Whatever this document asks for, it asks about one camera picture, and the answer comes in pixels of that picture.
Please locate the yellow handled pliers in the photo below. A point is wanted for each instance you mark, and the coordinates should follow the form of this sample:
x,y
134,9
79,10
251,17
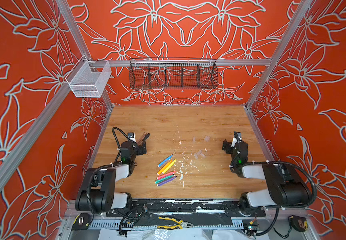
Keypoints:
x,y
176,224

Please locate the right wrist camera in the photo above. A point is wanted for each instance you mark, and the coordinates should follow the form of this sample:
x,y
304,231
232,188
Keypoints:
x,y
236,142

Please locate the purple highlighter pen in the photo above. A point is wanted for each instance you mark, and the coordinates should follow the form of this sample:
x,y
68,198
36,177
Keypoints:
x,y
166,181

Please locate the orange highlighter pen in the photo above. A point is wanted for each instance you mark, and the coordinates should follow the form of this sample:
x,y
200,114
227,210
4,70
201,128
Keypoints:
x,y
163,168

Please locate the white mesh basket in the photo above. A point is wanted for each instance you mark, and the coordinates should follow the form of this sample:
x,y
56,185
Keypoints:
x,y
88,79

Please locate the black wire basket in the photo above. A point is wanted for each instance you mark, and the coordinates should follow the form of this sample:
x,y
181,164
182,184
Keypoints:
x,y
173,74

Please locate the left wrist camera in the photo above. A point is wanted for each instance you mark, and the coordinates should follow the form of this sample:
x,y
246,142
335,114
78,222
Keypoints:
x,y
132,136

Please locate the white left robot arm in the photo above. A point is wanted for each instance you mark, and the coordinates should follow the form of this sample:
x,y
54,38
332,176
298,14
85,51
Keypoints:
x,y
97,192

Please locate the tape measure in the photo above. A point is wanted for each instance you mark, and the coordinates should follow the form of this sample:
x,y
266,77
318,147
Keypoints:
x,y
82,222
298,223

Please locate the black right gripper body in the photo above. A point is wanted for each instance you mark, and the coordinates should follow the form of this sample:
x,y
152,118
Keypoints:
x,y
230,146

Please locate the blue highlighter pen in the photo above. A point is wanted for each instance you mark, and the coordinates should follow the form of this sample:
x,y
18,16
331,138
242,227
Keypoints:
x,y
164,161

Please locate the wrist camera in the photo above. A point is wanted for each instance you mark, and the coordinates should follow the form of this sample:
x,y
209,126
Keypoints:
x,y
236,142
132,136

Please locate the pink highlighter pen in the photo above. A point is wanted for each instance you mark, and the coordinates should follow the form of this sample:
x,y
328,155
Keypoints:
x,y
166,175

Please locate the yellow highlighter pen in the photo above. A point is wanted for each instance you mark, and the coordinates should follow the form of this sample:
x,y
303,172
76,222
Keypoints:
x,y
169,166

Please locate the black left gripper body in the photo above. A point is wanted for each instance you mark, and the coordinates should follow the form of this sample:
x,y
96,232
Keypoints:
x,y
141,146

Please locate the right tape measure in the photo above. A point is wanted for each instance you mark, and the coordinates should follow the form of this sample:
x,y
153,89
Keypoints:
x,y
298,223

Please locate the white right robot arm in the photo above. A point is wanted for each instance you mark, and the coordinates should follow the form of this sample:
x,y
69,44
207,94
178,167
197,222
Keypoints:
x,y
287,184

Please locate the left tape measure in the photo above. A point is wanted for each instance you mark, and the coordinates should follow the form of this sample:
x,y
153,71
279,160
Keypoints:
x,y
82,222

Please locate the green highlighter pen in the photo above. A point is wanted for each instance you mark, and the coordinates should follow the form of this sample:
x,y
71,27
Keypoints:
x,y
164,179

